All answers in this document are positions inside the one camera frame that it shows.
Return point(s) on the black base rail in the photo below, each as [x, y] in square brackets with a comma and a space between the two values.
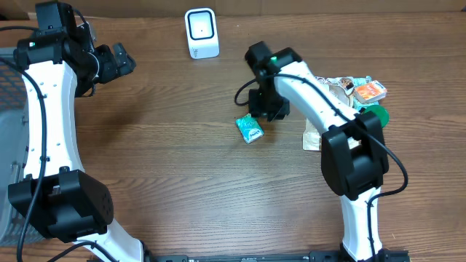
[312, 256]

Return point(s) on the small teal tissue pack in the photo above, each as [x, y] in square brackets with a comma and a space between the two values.
[249, 128]

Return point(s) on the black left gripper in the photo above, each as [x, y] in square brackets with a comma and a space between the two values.
[113, 68]

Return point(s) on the grey plastic mesh basket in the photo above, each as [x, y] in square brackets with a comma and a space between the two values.
[14, 141]

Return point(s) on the white barcode scanner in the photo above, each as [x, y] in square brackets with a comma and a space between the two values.
[201, 33]

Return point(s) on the beige brown cookie pouch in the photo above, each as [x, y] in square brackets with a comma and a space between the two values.
[340, 87]

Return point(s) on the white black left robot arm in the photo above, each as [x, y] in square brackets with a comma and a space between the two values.
[60, 63]

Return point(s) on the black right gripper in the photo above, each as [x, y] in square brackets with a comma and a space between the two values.
[257, 110]

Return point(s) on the green wet wipes pack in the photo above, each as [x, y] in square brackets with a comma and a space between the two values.
[359, 81]

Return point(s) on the small orange snack packet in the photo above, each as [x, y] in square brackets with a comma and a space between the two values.
[370, 92]

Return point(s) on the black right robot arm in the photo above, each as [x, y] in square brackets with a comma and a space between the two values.
[353, 159]

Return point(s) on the green lid cream jar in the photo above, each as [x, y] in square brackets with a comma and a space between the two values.
[380, 111]

